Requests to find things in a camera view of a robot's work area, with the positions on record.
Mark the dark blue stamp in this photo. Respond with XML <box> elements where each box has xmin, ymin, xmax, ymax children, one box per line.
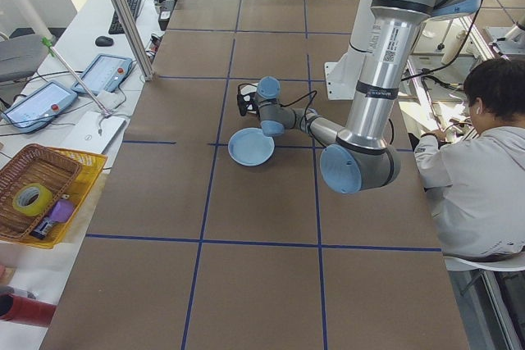
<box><xmin>29</xmin><ymin>218</ymin><xmax>54</xmax><ymax>240</ymax></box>

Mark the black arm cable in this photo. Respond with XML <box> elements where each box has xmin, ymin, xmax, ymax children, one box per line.
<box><xmin>281</xmin><ymin>0</ymin><xmax>495</xmax><ymax>150</ymax></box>

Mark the white mast base plate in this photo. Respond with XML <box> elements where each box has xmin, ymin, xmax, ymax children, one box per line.
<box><xmin>323</xmin><ymin>61</ymin><xmax>356</xmax><ymax>102</ymax></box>

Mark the metal bar V-shaped frame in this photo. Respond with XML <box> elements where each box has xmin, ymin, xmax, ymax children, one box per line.
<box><xmin>404</xmin><ymin>17</ymin><xmax>477</xmax><ymax>154</ymax></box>

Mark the red tube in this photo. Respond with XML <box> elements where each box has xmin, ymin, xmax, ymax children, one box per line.
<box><xmin>0</xmin><ymin>293</ymin><xmax>57</xmax><ymax>329</ymax></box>

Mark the metal rod with green tape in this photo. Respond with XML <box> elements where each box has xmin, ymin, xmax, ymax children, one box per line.
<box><xmin>40</xmin><ymin>36</ymin><xmax>114</xmax><ymax>118</ymax></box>

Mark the grey chair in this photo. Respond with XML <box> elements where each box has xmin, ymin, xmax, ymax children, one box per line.
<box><xmin>0</xmin><ymin>34</ymin><xmax>50</xmax><ymax>84</ymax></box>

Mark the yellow plastic basket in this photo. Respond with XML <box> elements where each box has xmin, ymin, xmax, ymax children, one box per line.
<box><xmin>28</xmin><ymin>147</ymin><xmax>108</xmax><ymax>249</ymax></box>

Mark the purple box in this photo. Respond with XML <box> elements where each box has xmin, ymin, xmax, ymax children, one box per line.
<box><xmin>48</xmin><ymin>199</ymin><xmax>75</xmax><ymax>224</ymax></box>

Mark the brown wicker basket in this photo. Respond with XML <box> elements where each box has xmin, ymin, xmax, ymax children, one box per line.
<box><xmin>0</xmin><ymin>143</ymin><xmax>84</xmax><ymax>241</ymax></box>

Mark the white laptop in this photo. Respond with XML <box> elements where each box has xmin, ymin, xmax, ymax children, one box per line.
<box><xmin>61</xmin><ymin>110</ymin><xmax>128</xmax><ymax>158</ymax></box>

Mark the white camera mast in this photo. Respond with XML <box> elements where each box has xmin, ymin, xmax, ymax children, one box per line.
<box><xmin>329</xmin><ymin>0</ymin><xmax>372</xmax><ymax>95</ymax></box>

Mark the black keyboard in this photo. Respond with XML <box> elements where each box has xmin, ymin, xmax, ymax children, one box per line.
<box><xmin>107</xmin><ymin>0</ymin><xmax>144</xmax><ymax>35</ymax></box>

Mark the blue teach pendant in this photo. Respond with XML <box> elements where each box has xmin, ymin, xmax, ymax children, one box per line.
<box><xmin>71</xmin><ymin>53</ymin><xmax>136</xmax><ymax>96</ymax></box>
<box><xmin>0</xmin><ymin>80</ymin><xmax>79</xmax><ymax>134</ymax></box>

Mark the white cylinder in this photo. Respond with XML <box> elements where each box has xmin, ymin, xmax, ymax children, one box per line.
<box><xmin>441</xmin><ymin>32</ymin><xmax>467</xmax><ymax>65</ymax></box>

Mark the yellow-green tape roll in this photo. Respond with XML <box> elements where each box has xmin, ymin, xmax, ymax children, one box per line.
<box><xmin>11</xmin><ymin>183</ymin><xmax>54</xmax><ymax>219</ymax></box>

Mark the aluminium profile post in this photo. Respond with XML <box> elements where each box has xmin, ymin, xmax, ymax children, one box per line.
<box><xmin>92</xmin><ymin>0</ymin><xmax>155</xmax><ymax>80</ymax></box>

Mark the white chair seat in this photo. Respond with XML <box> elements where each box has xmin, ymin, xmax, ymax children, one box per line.
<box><xmin>443</xmin><ymin>253</ymin><xmax>525</xmax><ymax>273</ymax></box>

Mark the person in white hoodie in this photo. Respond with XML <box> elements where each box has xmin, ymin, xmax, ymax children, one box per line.
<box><xmin>413</xmin><ymin>57</ymin><xmax>525</xmax><ymax>263</ymax></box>

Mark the black box with white label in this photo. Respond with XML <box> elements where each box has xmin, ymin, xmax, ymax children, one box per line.
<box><xmin>157</xmin><ymin>0</ymin><xmax>176</xmax><ymax>31</ymax></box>

